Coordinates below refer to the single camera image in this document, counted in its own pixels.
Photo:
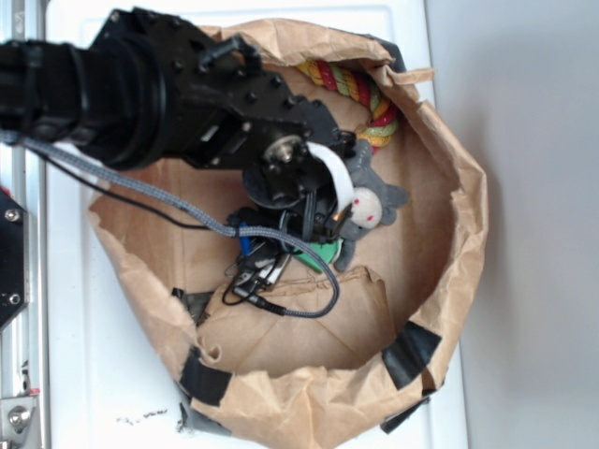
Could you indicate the green rectangular block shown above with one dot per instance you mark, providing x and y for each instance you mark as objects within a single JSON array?
[{"x": 328, "y": 252}]

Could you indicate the brown paper bag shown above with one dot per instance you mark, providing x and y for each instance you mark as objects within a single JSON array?
[{"x": 386, "y": 346}]

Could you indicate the grey plush donkey toy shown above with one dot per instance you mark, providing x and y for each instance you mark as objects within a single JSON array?
[{"x": 374, "y": 203}]

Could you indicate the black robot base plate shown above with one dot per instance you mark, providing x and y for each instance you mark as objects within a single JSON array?
[{"x": 13, "y": 258}]

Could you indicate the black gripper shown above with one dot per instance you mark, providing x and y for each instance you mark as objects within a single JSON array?
[{"x": 303, "y": 172}]

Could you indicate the aluminium frame rail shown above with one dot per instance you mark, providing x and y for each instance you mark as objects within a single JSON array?
[{"x": 25, "y": 397}]

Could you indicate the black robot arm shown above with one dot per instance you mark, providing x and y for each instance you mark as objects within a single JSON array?
[{"x": 154, "y": 86}]

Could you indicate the multicolour rope ring toy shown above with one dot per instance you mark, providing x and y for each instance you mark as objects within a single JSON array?
[{"x": 384, "y": 121}]

